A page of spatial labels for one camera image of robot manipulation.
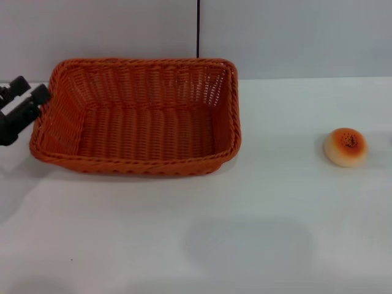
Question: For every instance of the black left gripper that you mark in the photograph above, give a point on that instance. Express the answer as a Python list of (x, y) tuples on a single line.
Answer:
[(6, 133)]

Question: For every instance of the orange woven plastic basket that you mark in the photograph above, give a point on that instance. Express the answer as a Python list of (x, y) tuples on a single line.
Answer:
[(147, 131)]

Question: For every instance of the round toasted bread bun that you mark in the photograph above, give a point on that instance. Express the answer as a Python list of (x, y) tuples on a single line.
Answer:
[(346, 148)]

